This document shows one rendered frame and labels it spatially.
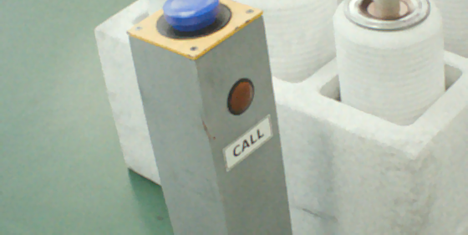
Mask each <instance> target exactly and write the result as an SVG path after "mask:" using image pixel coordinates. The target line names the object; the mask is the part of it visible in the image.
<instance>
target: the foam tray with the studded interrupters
mask: <svg viewBox="0 0 468 235"><path fill-rule="evenodd" d="M148 17H149V10H148V7H147V2H146V0H138V1H136V2H135V3H132V4H131V5H130V6H128V7H127V8H125V9H124V10H122V11H120V12H119V13H117V14H116V15H114V16H113V17H112V18H110V19H109V20H107V21H105V22H104V23H101V24H100V25H99V26H98V27H97V28H96V29H95V30H94V32H95V36H96V42H97V45H98V49H99V57H100V61H101V64H102V68H103V71H104V80H105V83H106V87H107V90H108V93H109V99H110V103H111V109H112V112H113V116H114V122H115V125H116V129H117V131H118V135H119V138H120V144H121V148H122V151H123V154H124V158H125V164H126V166H127V167H128V168H130V169H131V170H133V171H135V172H137V173H139V174H140V175H142V176H144V177H146V178H147V179H149V180H151V181H153V182H155V183H157V184H159V185H161V182H160V175H159V172H158V170H157V167H156V164H155V158H154V154H153V150H152V146H151V143H150V137H149V132H148V129H147V125H146V121H145V114H144V111H143V105H142V100H141V96H140V90H139V85H138V82H137V78H136V75H135V68H134V60H133V57H132V54H131V50H130V43H129V35H128V34H127V33H126V31H127V30H128V29H130V28H132V27H133V26H134V25H136V24H137V23H139V22H140V21H142V20H144V19H145V18H148ZM443 51H444V50H443ZM444 61H445V93H444V94H443V95H442V96H441V97H440V98H439V99H438V100H437V101H436V102H435V103H434V104H433V105H432V106H431V107H430V108H429V109H428V110H427V111H426V112H425V113H424V114H423V115H422V116H421V117H420V118H418V120H417V121H416V122H415V123H413V124H412V125H405V126H402V125H396V124H395V123H389V122H388V121H386V120H382V119H380V118H379V117H376V116H373V115H371V114H368V113H366V112H364V111H362V110H356V109H355V108H352V107H349V106H347V105H345V104H342V100H341V93H340V82H339V74H338V57H337V56H336V57H335V58H334V59H332V60H331V61H329V62H328V63H327V64H326V65H325V66H323V67H322V68H321V69H320V70H319V71H318V72H315V73H314V74H312V75H311V76H309V77H308V79H306V80H304V81H303V82H299V83H288V82H286V81H283V80H281V79H277V78H275V77H272V84H273V91H274V97H275V103H276V109H277V121H278V127H279V133H280V138H281V145H282V156H283V162H284V168H285V174H286V186H287V197H288V202H289V208H290V213H291V218H290V219H291V225H292V235H468V58H465V57H463V56H460V55H456V54H452V53H449V52H447V51H444Z"/></svg>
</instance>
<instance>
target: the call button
mask: <svg viewBox="0 0 468 235"><path fill-rule="evenodd" d="M220 8H221V6H220V1H219V0H167V1H166V2H165V4H164V6H163V12H164V14H163V16H164V19H165V21H167V22H168V23H171V25H172V26H173V27H174V28H175V29H177V30H180V31H190V30H196V29H200V28H204V27H205V26H207V25H210V24H212V23H213V22H214V20H215V19H216V15H217V14H218V13H219V11H220Z"/></svg>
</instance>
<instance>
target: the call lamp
mask: <svg viewBox="0 0 468 235"><path fill-rule="evenodd" d="M252 95H253V89H252V85H251V84H250V83H249V82H242V83H240V84H239V85H238V86H237V87H236V88H235V90H234V91H233V94H232V97H231V107H232V109H233V110H234V111H235V112H237V113H240V112H243V111H244V110H245V109H246V108H247V107H248V106H249V104H250V103H251V101H252Z"/></svg>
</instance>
